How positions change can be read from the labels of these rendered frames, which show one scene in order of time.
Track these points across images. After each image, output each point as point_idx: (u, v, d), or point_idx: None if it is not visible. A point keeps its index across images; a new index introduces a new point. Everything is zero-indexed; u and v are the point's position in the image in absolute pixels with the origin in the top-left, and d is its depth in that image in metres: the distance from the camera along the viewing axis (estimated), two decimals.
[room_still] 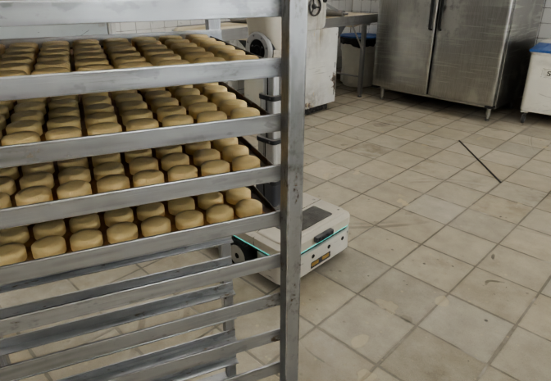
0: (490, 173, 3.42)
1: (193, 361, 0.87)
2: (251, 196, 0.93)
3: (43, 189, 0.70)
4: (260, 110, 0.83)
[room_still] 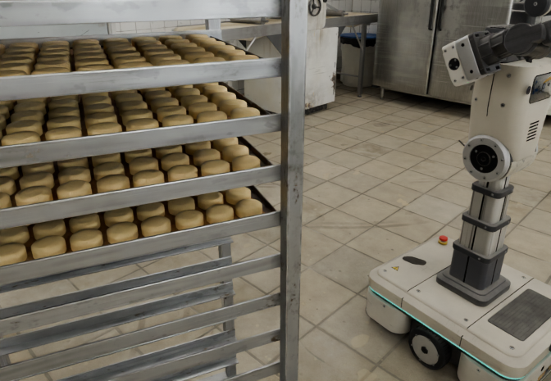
0: None
1: (193, 361, 0.87)
2: (251, 196, 0.93)
3: (43, 189, 0.70)
4: (260, 110, 0.83)
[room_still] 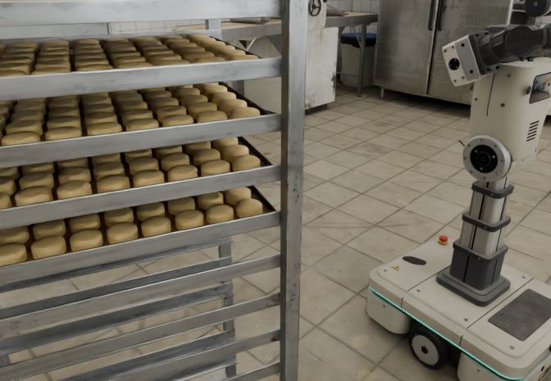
0: None
1: (193, 361, 0.87)
2: (251, 196, 0.93)
3: (43, 189, 0.70)
4: (260, 110, 0.83)
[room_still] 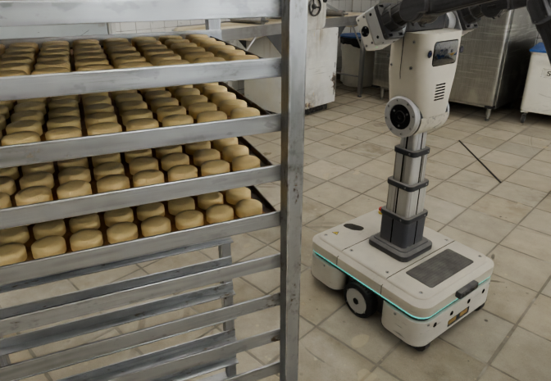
0: (490, 173, 3.42)
1: (193, 361, 0.87)
2: (251, 196, 0.93)
3: (43, 189, 0.70)
4: (260, 110, 0.83)
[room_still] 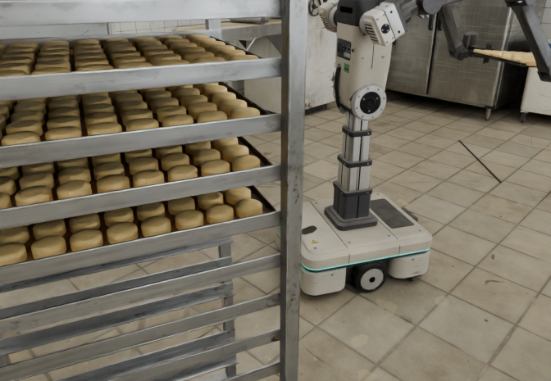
0: (490, 173, 3.42)
1: (193, 361, 0.87)
2: (251, 196, 0.93)
3: (43, 189, 0.70)
4: (260, 110, 0.83)
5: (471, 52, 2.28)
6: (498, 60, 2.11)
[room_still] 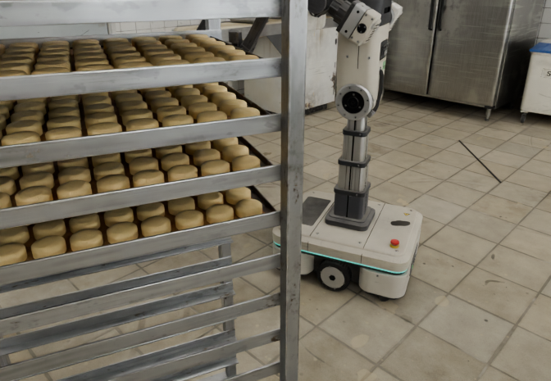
0: (490, 173, 3.42)
1: (193, 361, 0.87)
2: (251, 196, 0.93)
3: (43, 189, 0.70)
4: (260, 110, 0.83)
5: None
6: None
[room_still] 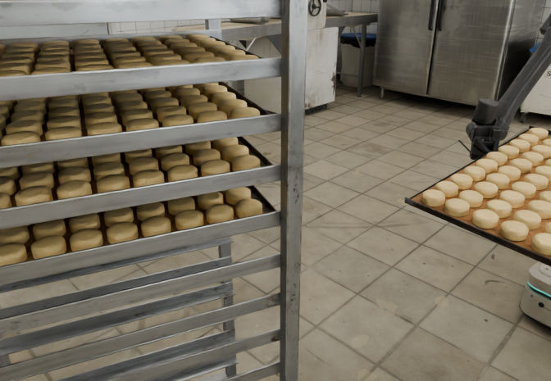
0: None
1: (193, 361, 0.87)
2: (251, 196, 0.93)
3: (43, 189, 0.70)
4: (260, 110, 0.83)
5: None
6: None
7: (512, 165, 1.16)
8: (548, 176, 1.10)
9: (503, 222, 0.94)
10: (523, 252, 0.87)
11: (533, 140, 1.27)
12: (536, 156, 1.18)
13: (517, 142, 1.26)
